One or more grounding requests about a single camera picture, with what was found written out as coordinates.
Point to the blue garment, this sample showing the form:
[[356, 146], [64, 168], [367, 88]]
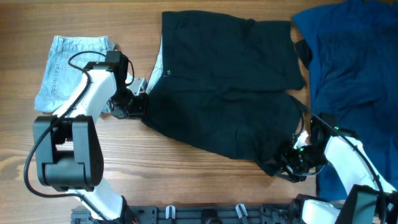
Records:
[[353, 73]]

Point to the folded light blue jeans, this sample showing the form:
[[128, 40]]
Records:
[[60, 80]]

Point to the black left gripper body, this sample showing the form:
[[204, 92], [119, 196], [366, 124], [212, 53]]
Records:
[[127, 105]]

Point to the small black cloth piece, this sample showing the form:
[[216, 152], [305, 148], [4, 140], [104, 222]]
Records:
[[304, 52]]

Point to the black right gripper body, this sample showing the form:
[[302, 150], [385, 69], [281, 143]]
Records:
[[297, 162]]

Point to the black shorts garment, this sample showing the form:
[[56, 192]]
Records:
[[225, 86]]

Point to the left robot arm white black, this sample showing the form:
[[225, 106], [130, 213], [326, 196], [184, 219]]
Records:
[[66, 159]]

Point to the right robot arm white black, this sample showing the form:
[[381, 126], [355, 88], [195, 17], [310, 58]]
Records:
[[369, 194]]

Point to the black mounting rail base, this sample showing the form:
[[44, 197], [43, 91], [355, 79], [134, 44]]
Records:
[[264, 214]]

